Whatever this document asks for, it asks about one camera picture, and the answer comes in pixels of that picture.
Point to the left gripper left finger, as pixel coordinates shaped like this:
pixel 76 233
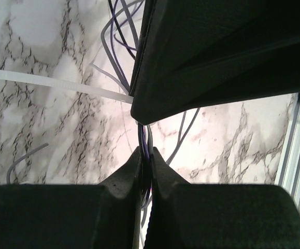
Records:
pixel 104 215

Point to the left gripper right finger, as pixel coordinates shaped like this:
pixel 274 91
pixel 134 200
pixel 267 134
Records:
pixel 186 215

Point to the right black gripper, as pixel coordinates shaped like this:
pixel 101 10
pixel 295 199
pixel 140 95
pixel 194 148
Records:
pixel 201 53

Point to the translucent white zip tie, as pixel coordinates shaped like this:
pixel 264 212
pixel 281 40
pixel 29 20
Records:
pixel 63 84

